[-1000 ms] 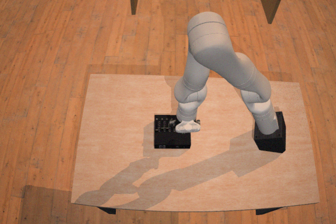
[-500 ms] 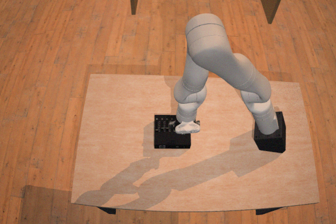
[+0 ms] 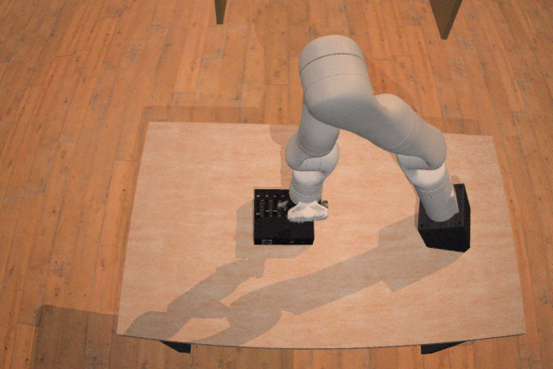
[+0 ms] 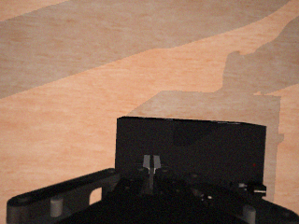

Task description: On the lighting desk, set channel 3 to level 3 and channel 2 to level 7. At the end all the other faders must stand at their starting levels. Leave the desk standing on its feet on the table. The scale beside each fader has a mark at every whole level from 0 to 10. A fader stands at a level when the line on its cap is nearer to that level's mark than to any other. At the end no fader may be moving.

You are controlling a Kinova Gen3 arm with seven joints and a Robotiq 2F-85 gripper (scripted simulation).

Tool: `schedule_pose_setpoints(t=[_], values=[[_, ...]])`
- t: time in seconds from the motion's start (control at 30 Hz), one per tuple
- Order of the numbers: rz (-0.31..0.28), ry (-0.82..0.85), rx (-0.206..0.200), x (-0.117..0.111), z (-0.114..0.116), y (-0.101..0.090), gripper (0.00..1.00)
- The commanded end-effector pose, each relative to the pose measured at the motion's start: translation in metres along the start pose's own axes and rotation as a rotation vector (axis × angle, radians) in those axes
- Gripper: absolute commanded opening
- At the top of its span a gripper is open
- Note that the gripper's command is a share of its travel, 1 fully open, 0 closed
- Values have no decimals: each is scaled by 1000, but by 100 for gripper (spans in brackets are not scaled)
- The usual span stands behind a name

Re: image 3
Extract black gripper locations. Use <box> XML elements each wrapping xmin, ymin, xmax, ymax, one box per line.
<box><xmin>277</xmin><ymin>197</ymin><xmax>328</xmax><ymax>216</ymax></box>

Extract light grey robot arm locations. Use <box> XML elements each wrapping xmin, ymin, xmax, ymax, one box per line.
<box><xmin>285</xmin><ymin>35</ymin><xmax>459</xmax><ymax>222</ymax></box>

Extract black lighting desk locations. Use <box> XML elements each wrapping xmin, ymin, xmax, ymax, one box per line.
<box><xmin>254</xmin><ymin>189</ymin><xmax>315</xmax><ymax>245</ymax></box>

